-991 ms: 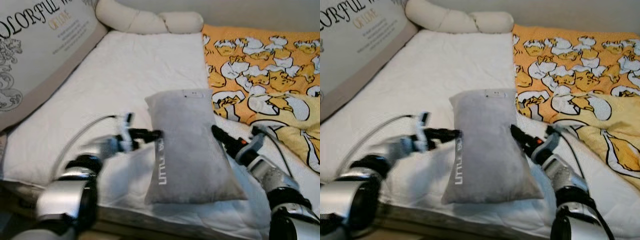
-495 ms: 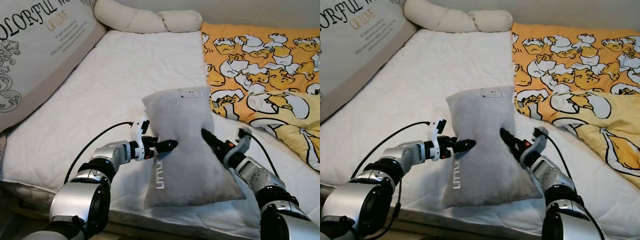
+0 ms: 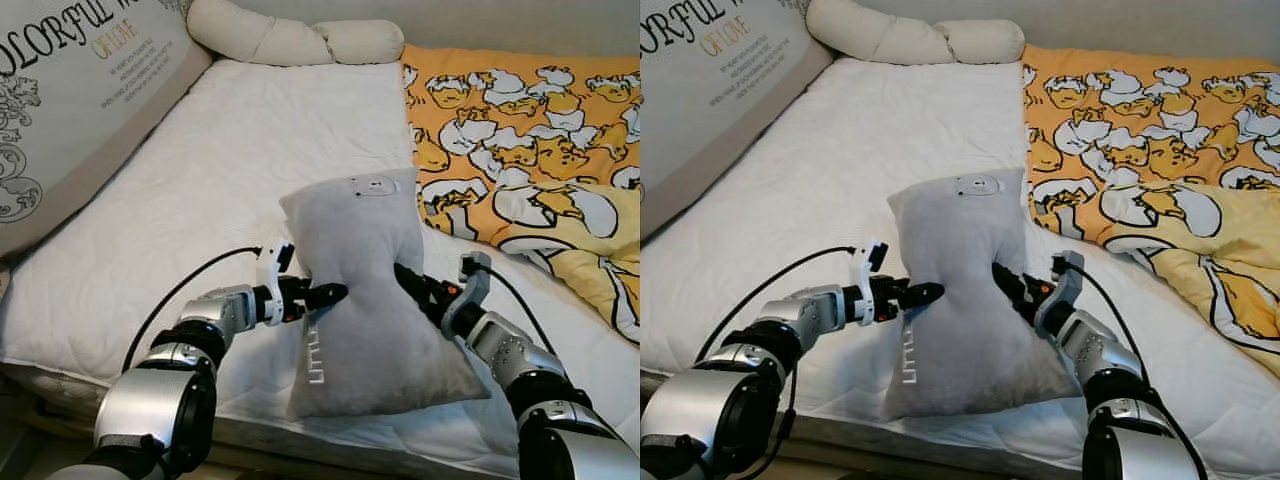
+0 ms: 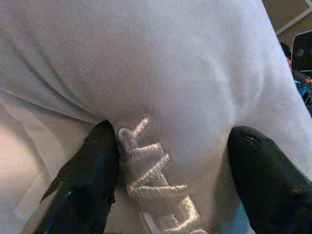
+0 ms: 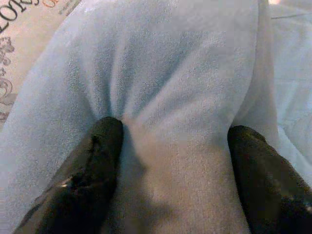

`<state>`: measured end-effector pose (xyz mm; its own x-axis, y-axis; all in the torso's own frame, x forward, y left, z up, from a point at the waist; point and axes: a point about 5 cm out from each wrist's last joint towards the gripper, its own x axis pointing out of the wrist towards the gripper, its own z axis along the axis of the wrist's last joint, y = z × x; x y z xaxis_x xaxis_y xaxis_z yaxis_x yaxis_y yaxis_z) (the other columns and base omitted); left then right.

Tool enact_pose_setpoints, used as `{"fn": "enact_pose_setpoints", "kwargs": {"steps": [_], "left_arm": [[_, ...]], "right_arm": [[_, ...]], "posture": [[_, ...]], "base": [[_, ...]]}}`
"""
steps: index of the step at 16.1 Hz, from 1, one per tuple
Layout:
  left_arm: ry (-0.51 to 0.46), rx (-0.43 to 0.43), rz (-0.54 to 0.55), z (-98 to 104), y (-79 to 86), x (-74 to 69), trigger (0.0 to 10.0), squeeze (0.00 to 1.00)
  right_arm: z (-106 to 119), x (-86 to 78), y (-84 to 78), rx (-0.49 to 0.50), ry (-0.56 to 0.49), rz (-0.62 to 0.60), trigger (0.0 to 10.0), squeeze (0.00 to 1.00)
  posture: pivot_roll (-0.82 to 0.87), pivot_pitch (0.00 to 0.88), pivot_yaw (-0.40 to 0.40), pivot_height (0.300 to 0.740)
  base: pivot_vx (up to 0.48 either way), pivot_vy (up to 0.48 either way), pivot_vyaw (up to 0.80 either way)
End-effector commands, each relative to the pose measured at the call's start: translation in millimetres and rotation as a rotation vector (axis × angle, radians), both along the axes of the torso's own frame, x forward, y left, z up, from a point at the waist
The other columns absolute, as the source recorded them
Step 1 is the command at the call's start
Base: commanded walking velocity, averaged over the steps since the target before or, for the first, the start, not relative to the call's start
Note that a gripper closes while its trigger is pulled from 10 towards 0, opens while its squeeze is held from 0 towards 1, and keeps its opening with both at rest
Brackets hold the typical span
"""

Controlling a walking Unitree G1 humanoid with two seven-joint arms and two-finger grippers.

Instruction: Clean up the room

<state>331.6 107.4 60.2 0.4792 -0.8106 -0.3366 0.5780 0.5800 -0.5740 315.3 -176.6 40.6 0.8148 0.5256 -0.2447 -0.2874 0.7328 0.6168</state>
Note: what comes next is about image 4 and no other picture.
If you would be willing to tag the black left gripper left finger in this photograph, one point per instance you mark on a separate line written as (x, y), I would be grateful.
(87, 180)

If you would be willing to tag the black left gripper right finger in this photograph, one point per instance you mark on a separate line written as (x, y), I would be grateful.
(273, 185)

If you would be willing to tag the white embroidered garment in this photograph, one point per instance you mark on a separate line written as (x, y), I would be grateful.
(146, 73)

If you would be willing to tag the teal red patterned item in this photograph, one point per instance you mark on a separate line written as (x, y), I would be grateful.
(306, 84)

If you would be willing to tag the black white-rimmed object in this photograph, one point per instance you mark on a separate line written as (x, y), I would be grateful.
(303, 52)

